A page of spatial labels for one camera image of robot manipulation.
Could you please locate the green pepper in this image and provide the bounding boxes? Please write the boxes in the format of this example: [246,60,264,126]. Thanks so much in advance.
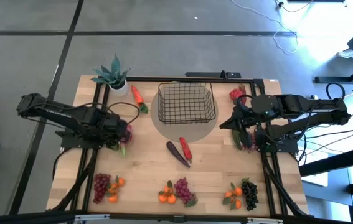
[231,129,243,151]

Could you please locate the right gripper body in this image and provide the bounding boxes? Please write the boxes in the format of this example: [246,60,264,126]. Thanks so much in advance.
[232,101,258,129]

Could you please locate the black bar device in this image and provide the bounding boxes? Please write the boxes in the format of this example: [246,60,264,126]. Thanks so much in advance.
[185,70,242,80]

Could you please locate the orange carrot green leaves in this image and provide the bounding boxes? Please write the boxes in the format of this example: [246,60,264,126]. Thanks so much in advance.
[131,84,149,114]

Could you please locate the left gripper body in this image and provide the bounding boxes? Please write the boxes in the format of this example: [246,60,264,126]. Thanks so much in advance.
[100,113,129,147]

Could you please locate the black wire basket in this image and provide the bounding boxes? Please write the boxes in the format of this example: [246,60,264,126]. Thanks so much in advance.
[158,81,217,124]

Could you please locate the black rig rail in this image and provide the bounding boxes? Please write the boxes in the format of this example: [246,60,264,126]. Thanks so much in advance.
[0,210,353,224]

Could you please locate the round grey mat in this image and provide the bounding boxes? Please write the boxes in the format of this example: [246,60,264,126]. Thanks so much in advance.
[150,81,219,143]

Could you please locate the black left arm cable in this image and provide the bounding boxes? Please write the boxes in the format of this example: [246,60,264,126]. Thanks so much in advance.
[106,101,141,125]

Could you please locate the white floor cable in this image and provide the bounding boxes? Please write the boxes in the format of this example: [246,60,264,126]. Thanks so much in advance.
[230,0,300,56]

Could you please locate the potted plant white pot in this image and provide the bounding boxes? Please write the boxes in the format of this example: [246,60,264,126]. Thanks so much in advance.
[90,53,132,96]

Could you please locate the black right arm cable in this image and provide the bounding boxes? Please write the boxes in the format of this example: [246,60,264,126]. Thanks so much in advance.
[325,82,347,101]

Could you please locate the purple eggplant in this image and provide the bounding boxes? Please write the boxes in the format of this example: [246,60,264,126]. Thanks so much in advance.
[166,141,191,169]

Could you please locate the red chili pepper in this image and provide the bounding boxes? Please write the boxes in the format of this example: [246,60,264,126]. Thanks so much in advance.
[179,136,193,164]

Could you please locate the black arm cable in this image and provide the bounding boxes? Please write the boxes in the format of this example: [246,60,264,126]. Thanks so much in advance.
[106,101,141,125]
[325,82,347,101]

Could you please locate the pink grape bunch with leaf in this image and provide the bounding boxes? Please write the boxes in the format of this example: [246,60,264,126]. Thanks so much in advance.
[173,177,199,208]

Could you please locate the dark red grape bunch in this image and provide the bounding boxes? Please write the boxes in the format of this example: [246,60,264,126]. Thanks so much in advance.
[92,172,111,205]

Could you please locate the red bell pepper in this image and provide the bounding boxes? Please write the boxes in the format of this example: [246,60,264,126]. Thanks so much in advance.
[228,88,242,105]

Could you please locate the black floor beam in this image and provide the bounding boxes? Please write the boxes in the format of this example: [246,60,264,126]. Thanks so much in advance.
[299,146,353,177]

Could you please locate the orange cluster with leaves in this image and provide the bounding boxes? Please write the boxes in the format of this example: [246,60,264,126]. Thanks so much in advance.
[105,175,126,203]
[222,182,243,211]
[158,180,179,205]

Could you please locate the black desk base bar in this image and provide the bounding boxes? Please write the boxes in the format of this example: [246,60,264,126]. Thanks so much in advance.
[314,57,353,84]

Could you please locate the black grape bunch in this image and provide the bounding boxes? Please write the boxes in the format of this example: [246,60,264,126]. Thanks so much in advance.
[240,177,260,212]

